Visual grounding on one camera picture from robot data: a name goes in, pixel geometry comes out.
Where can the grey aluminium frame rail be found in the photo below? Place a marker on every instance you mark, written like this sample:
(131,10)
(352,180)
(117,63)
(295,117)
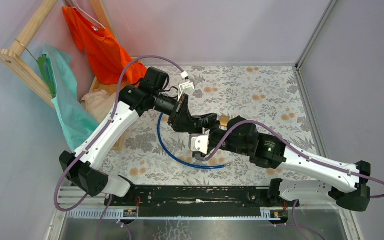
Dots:
(338,77)

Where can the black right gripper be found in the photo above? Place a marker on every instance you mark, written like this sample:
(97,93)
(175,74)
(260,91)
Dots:
(212,131)

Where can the teal cloth garment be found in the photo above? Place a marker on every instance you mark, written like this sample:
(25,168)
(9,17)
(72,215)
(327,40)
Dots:
(76,123)

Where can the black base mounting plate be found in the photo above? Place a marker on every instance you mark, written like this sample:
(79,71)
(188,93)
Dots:
(199,201)

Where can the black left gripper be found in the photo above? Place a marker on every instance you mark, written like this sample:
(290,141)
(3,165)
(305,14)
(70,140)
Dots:
(180,119)

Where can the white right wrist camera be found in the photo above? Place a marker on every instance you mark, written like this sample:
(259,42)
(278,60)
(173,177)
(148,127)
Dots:
(199,144)

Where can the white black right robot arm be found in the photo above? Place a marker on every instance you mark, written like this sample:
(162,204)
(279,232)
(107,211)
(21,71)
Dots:
(345,184)

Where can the orange t-shirt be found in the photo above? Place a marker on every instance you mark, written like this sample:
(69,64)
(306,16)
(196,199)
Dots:
(106,57)

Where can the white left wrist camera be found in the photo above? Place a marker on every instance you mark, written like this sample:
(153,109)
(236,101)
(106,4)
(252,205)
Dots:
(186,85)

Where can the beige crumpled cloth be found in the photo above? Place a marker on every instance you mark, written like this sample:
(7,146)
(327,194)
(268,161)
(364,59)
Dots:
(99,103)

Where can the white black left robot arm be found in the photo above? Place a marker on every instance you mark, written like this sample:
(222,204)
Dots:
(82,166)

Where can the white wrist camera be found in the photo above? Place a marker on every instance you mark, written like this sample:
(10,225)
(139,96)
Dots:
(186,85)
(199,144)

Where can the pink clothes hanger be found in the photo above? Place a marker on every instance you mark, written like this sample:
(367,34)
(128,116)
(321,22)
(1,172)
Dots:
(77,6)

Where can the brass padlock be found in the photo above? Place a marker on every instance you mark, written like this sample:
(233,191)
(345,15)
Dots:
(224,120)

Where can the green clothes hanger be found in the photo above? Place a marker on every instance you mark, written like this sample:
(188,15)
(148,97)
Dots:
(46,70)

